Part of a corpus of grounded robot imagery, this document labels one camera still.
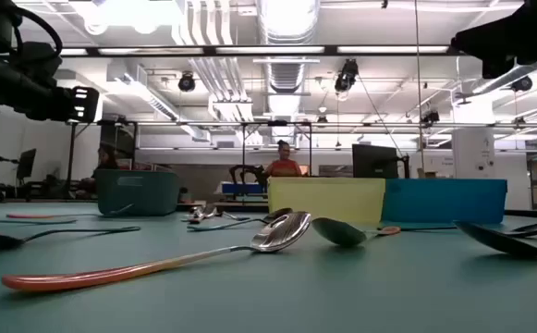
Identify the black background workstation frame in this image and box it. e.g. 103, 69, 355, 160
67, 118, 314, 201

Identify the silver ceiling duct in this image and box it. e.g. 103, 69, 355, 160
257, 0, 321, 117

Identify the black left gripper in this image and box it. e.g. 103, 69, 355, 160
27, 76, 101, 124

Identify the yellow-green plastic bin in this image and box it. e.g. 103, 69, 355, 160
267, 177, 387, 227

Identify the blue background crate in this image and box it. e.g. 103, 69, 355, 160
220, 181, 267, 195

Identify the black computer monitor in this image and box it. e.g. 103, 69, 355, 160
17, 148, 38, 181
351, 143, 410, 179

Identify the orange-handled silver spoon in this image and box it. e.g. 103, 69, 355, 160
1, 210, 313, 293
311, 216, 402, 248

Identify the grey-blue plastic bin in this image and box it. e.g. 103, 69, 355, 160
93, 168, 180, 217

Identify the blue plastic bin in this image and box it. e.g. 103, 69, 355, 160
381, 178, 508, 226

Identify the person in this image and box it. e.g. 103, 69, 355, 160
262, 139, 304, 179
78, 142, 121, 199

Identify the overhead rig light bar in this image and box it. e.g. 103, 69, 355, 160
59, 44, 461, 57

